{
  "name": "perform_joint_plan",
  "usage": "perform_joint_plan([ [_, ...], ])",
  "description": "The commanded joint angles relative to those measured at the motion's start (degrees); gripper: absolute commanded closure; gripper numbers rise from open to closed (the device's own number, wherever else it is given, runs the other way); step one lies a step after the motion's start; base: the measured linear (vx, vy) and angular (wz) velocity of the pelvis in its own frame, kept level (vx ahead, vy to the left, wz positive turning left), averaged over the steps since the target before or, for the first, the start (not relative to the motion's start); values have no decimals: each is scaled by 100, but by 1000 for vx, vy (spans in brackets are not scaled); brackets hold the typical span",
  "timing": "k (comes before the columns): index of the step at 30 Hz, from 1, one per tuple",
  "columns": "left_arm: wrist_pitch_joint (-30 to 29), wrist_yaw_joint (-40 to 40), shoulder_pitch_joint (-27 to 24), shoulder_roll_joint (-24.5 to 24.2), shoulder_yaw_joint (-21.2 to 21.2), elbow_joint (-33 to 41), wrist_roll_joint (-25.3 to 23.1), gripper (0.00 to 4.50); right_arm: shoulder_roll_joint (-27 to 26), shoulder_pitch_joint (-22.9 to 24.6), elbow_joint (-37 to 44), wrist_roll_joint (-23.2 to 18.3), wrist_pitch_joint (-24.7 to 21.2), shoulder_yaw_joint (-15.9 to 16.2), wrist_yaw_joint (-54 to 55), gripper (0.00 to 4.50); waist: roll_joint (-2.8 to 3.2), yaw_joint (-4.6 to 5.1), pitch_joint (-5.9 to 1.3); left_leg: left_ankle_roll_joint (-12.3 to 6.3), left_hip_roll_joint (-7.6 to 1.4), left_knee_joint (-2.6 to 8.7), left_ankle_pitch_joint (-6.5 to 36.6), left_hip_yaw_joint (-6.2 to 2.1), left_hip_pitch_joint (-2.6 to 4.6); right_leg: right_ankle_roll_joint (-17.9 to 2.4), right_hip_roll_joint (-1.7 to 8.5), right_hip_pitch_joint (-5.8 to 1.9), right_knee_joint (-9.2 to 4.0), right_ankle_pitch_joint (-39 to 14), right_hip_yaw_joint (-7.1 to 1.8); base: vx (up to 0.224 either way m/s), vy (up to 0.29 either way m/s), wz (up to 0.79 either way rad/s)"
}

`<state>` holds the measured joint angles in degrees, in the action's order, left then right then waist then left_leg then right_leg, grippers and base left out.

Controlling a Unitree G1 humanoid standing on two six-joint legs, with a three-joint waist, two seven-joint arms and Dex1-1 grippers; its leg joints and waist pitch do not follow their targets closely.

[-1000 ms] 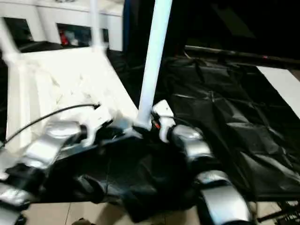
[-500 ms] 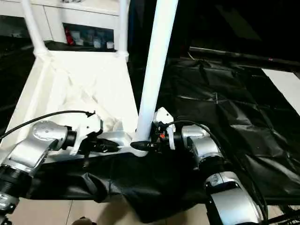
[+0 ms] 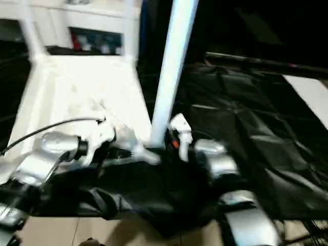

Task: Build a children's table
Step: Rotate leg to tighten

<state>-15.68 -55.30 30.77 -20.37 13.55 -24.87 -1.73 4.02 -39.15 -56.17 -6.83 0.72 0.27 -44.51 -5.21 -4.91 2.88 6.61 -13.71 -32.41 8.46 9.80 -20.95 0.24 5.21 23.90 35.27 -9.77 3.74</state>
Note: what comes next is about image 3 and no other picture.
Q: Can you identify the white plastic table top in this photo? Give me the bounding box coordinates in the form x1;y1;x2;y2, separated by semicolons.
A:
0;53;162;177

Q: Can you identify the black plastic mat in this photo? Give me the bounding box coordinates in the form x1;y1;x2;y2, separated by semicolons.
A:
0;44;328;237

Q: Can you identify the long black bar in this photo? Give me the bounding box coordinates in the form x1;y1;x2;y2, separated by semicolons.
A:
205;52;328;75

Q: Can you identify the white cabinet with glass doors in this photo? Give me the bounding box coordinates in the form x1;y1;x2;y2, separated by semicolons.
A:
0;0;143;56

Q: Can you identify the black floor stand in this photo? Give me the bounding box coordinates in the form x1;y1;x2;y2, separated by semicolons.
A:
284;223;328;246

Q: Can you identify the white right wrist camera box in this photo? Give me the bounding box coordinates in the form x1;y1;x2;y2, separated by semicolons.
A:
169;114;194;162

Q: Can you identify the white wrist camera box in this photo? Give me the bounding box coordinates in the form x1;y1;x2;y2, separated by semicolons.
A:
81;121;117;166
169;114;194;162

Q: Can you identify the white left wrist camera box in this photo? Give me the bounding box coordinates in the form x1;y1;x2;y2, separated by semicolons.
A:
81;121;117;166

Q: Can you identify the black left camera cable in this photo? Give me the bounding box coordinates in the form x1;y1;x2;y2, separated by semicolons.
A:
0;117;107;155

